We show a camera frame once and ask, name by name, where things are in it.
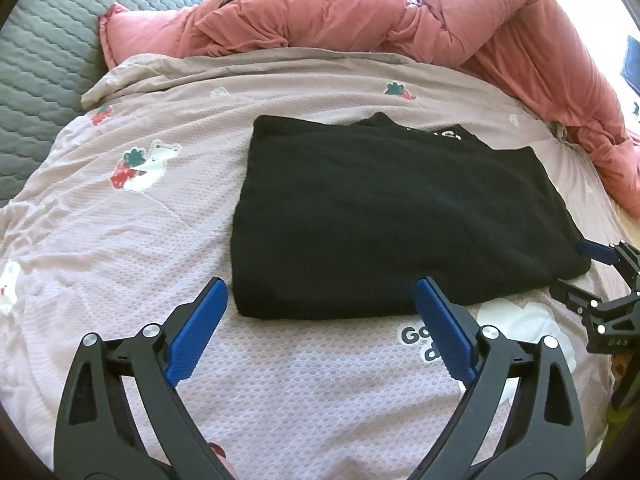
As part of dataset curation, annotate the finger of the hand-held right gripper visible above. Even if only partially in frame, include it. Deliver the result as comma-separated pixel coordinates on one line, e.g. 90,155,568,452
576,239,640,287
548,279,607,317

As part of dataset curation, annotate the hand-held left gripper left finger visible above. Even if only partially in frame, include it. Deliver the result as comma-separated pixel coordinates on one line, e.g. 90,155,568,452
52,276,229,480

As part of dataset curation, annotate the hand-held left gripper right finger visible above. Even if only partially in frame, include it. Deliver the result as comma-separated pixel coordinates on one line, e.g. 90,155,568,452
415,277,586,480

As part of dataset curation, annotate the black sweater with orange patches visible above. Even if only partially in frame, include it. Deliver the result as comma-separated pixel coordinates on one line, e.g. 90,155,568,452
230,112,591,321

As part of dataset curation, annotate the pink strawberry bear printed blanket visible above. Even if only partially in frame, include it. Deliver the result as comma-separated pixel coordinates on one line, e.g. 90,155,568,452
0,47,640,480

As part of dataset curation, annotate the blue flat object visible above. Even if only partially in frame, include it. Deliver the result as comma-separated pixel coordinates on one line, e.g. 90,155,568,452
620,35,640,86

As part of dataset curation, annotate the grey quilted bedspread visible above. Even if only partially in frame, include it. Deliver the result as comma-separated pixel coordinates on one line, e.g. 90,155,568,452
0,0,251,208

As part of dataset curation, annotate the salmon pink comforter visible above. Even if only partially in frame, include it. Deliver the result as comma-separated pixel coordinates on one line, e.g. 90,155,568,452
98,0,640,221

